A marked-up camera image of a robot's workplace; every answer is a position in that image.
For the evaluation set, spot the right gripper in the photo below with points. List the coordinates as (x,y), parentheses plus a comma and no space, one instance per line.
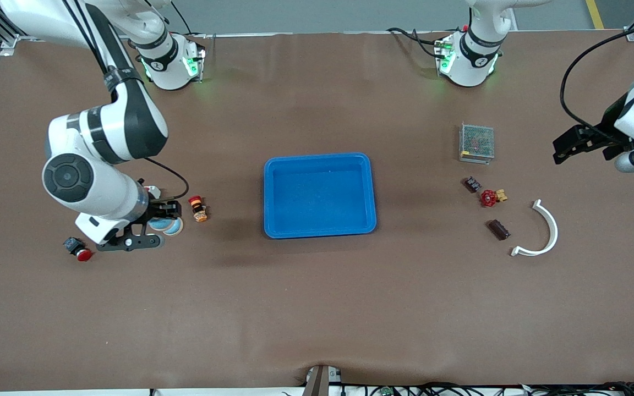
(157,210)

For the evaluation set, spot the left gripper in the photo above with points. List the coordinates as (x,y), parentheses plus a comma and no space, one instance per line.
(606,133)

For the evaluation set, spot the black terminal block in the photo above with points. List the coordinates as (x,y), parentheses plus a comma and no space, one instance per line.
(472,184)

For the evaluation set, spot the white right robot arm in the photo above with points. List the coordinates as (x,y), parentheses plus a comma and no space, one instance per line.
(102,137)

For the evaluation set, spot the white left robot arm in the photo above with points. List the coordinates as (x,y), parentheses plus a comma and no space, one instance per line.
(468,63)

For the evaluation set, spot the red yellow emergency stop button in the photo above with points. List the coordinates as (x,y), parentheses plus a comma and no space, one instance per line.
(198,209)

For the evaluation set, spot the red pushbutton grey body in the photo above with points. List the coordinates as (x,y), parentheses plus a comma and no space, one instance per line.
(76,247)

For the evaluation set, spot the metal mesh power supply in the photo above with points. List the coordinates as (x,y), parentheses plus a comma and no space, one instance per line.
(477,143)

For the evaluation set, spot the brass valve red handwheel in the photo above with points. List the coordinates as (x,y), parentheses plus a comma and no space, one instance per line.
(489,198)

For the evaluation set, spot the blue plastic tray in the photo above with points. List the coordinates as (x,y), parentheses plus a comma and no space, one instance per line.
(320,198)

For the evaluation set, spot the brown table cover mat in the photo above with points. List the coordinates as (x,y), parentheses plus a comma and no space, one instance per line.
(317,302)

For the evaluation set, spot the white circuit breaker red switch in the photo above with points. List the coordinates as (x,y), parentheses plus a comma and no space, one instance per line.
(153,192)

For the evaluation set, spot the white curved plastic bracket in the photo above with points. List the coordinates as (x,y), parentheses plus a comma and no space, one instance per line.
(552,231)

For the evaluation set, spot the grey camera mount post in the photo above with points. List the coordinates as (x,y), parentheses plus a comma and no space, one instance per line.
(320,379)

